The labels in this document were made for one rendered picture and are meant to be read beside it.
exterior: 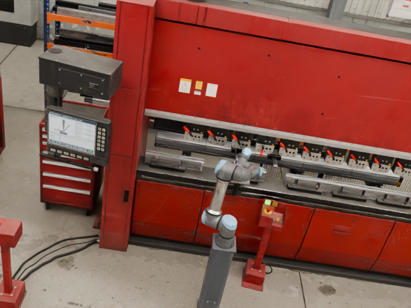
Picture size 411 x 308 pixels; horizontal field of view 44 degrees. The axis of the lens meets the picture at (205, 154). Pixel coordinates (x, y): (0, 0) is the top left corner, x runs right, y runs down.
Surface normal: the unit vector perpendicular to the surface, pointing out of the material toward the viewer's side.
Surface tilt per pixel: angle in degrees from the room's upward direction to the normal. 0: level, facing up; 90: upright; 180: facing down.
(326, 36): 90
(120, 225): 90
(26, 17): 90
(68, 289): 0
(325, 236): 90
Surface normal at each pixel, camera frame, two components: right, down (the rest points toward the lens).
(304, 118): -0.04, 0.54
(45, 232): 0.17, -0.83
